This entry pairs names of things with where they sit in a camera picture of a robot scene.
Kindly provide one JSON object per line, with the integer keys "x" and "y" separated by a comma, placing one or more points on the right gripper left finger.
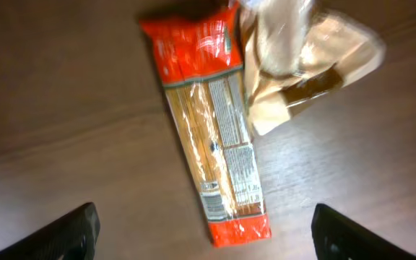
{"x": 72, "y": 236}

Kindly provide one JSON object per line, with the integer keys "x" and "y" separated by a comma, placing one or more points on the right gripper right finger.
{"x": 337, "y": 237}

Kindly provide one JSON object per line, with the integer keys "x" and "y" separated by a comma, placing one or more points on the brown clear snack bag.
{"x": 295, "y": 52}

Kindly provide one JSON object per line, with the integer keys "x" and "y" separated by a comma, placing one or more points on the orange spaghetti packet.
{"x": 200, "y": 66}

